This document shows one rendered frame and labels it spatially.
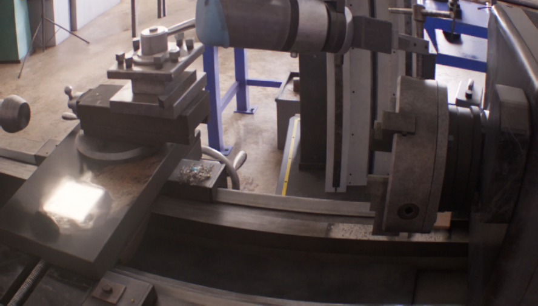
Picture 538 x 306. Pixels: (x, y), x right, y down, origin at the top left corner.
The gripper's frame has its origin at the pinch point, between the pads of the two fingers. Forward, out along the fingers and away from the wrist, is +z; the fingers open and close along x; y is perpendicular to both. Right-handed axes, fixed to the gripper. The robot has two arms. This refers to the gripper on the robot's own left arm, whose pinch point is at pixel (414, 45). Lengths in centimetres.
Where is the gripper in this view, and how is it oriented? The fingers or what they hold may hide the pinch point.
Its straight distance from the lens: 89.8
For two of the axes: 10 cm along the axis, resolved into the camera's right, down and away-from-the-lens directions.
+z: 9.5, 0.5, 3.0
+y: -1.0, 9.8, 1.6
